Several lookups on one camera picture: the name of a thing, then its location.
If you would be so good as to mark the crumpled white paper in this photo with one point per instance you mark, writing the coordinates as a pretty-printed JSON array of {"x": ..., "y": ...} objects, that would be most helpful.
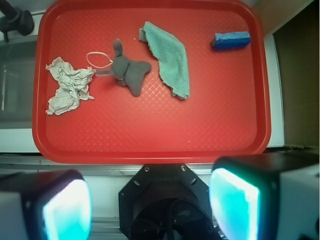
[{"x": 73, "y": 86}]

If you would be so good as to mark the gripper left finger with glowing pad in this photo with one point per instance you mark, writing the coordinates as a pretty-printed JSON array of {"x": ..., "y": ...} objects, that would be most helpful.
[{"x": 52, "y": 205}]

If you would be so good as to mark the white rubber band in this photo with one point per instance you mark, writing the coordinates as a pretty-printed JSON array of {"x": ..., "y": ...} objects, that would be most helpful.
[{"x": 98, "y": 59}]

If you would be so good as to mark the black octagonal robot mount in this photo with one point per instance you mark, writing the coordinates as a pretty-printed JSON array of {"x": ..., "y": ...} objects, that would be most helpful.
[{"x": 166, "y": 202}]

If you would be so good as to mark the black clamp knob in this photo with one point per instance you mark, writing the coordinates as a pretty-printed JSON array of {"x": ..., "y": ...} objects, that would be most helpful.
[{"x": 15, "y": 19}]

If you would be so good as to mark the blue sponge block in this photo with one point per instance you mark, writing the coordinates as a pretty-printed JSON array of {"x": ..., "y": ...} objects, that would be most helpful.
[{"x": 231, "y": 40}]

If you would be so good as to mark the teal knitted cloth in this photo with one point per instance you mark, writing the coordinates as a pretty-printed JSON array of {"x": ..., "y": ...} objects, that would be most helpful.
[{"x": 172, "y": 58}]

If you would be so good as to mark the red plastic tray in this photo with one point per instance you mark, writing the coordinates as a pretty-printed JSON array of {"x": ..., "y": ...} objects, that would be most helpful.
[{"x": 227, "y": 113}]

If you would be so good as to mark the grey plush elephant toy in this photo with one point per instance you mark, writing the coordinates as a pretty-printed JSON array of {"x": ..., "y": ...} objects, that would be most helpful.
[{"x": 128, "y": 73}]

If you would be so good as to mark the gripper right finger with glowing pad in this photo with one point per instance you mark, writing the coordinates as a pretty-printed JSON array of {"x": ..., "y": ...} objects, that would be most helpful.
[{"x": 268, "y": 196}]

